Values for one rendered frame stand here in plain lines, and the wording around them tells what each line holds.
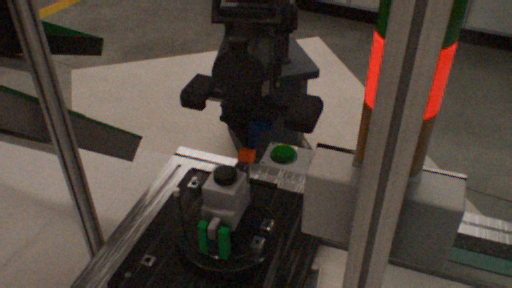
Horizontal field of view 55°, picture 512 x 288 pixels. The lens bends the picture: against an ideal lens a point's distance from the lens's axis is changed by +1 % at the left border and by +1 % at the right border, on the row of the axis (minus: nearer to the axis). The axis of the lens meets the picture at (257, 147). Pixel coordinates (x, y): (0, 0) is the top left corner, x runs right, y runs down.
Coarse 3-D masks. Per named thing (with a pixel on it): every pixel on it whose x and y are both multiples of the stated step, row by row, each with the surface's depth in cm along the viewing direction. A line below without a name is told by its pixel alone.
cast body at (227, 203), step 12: (216, 168) 62; (228, 168) 62; (216, 180) 60; (228, 180) 60; (240, 180) 61; (204, 192) 61; (216, 192) 60; (228, 192) 60; (240, 192) 61; (204, 204) 62; (216, 204) 61; (228, 204) 60; (240, 204) 63; (204, 216) 62; (216, 216) 62; (228, 216) 61; (240, 216) 64; (216, 228) 61
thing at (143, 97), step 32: (128, 64) 132; (160, 64) 132; (192, 64) 132; (320, 64) 132; (96, 96) 119; (128, 96) 119; (160, 96) 119; (320, 96) 119; (352, 96) 119; (128, 128) 109; (160, 128) 109; (192, 128) 109; (224, 128) 109; (320, 128) 109; (352, 128) 109
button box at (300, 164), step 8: (272, 144) 88; (296, 152) 86; (304, 152) 86; (312, 152) 86; (264, 160) 84; (272, 160) 84; (296, 160) 84; (304, 160) 84; (280, 168) 82; (288, 168) 82; (296, 168) 82; (304, 168) 82
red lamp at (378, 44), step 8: (376, 40) 31; (376, 48) 31; (376, 56) 31; (376, 64) 31; (368, 72) 33; (376, 72) 32; (368, 80) 33; (376, 80) 32; (368, 88) 33; (368, 96) 33; (368, 104) 33
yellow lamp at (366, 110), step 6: (366, 108) 34; (366, 114) 34; (360, 120) 35; (366, 120) 34; (360, 126) 35; (366, 126) 34; (360, 132) 35; (366, 132) 34; (360, 138) 36; (366, 138) 35; (360, 144) 36; (360, 150) 36; (360, 156) 36; (360, 162) 36
